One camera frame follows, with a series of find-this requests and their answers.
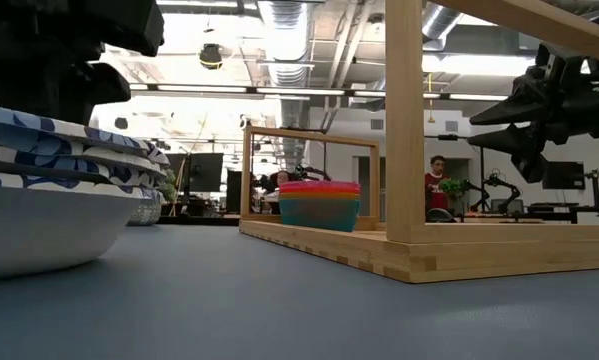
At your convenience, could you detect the wooden slatted shelf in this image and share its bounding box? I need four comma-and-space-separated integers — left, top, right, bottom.
238, 0, 599, 285

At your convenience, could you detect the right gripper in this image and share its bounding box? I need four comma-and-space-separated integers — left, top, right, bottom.
467, 44, 599, 184

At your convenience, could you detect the pink translucent plastic bowl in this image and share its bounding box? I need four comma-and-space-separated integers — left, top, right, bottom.
278, 180, 362, 192

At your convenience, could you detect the black ceiling dome fixture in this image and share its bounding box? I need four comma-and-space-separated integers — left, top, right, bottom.
198, 43, 225, 71

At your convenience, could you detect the orange translucent plastic bowl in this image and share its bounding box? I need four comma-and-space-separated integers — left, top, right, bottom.
278, 188, 362, 198

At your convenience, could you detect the long ceiling light strip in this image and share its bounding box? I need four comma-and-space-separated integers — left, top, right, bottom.
128, 83, 510, 102

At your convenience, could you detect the round green plant grey pot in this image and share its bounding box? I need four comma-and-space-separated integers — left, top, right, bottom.
126, 168, 178, 227

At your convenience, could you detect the person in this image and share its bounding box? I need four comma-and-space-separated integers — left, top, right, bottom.
273, 170, 291, 201
424, 154, 451, 222

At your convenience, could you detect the small green background plant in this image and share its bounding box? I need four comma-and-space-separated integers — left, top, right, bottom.
438, 177, 469, 202

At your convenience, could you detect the black background table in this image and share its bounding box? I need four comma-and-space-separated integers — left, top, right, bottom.
527, 168, 599, 225

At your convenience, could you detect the green translucent plastic bowl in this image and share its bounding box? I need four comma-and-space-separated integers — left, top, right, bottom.
278, 195, 362, 203

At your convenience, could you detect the silver ventilation duct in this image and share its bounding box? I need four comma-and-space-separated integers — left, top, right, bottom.
256, 0, 311, 171

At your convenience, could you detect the black monitor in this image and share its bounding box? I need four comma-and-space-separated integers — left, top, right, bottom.
184, 152, 225, 194
542, 160, 587, 191

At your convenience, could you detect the blue patterned paper bowl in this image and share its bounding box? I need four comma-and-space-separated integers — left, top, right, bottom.
0, 169, 166, 280
0, 143, 168, 187
0, 102, 171, 167

